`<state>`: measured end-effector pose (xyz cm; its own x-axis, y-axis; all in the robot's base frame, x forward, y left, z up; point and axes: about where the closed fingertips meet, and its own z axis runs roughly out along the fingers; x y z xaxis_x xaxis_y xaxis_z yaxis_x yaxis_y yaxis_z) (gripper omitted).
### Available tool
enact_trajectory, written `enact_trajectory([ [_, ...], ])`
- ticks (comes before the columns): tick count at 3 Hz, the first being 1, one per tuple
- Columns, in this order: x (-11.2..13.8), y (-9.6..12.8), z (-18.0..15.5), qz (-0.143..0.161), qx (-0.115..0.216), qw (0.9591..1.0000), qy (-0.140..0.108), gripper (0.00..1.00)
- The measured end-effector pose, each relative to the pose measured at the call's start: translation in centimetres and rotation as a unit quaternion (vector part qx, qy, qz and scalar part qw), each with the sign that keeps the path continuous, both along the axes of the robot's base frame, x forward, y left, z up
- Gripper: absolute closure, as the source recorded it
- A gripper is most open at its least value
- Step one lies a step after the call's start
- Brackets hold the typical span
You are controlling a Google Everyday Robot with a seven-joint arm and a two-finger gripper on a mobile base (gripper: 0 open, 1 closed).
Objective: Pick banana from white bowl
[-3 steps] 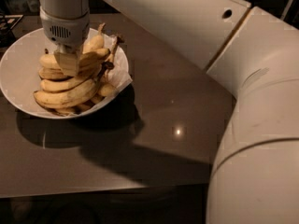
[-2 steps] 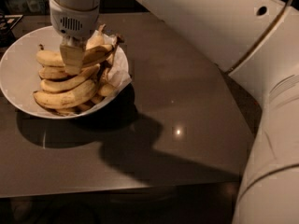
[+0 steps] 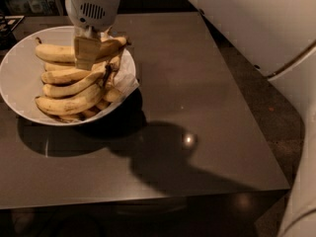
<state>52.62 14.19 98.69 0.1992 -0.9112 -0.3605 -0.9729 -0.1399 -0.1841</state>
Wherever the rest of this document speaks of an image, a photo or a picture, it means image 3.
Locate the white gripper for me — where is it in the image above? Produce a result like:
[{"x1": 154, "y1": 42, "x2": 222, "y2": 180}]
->
[{"x1": 65, "y1": 0, "x2": 120, "y2": 70}]

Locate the long curved top banana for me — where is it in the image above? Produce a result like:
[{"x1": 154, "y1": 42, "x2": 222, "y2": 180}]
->
[{"x1": 35, "y1": 38, "x2": 119, "y2": 63}]

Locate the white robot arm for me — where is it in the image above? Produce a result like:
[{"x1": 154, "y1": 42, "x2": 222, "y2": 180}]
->
[{"x1": 189, "y1": 0, "x2": 316, "y2": 237}]

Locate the upper right banana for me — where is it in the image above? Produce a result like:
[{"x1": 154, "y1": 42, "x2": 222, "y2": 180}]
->
[{"x1": 92, "y1": 52, "x2": 122, "y2": 71}]

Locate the brown-stemmed right banana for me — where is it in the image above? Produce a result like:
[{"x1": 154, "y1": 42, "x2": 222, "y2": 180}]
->
[{"x1": 105, "y1": 66, "x2": 119, "y2": 89}]

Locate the left small banana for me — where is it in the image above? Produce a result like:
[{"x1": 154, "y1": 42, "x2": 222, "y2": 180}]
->
[{"x1": 41, "y1": 68, "x2": 90, "y2": 85}]

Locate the middle yellow banana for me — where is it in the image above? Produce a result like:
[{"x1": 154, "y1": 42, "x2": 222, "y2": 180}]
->
[{"x1": 42, "y1": 71, "x2": 105, "y2": 98}]

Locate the short stubby banana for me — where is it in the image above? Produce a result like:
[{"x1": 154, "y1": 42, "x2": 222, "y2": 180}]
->
[{"x1": 103, "y1": 88, "x2": 122, "y2": 103}]

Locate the large front banana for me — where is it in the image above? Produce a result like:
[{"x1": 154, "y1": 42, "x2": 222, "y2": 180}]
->
[{"x1": 35, "y1": 83, "x2": 105, "y2": 116}]

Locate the bottom hidden banana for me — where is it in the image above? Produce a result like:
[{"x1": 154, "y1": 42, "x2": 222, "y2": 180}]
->
[{"x1": 58, "y1": 100, "x2": 110, "y2": 122}]

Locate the white bowl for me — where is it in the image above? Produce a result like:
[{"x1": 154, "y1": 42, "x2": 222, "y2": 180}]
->
[{"x1": 0, "y1": 26, "x2": 133, "y2": 126}]

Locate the white paper liner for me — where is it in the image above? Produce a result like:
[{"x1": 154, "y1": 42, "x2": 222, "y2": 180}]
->
[{"x1": 113, "y1": 37, "x2": 138, "y2": 97}]

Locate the black stovetop grate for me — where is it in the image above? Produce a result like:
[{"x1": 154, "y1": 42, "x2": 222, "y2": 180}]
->
[{"x1": 0, "y1": 12, "x2": 24, "y2": 50}]

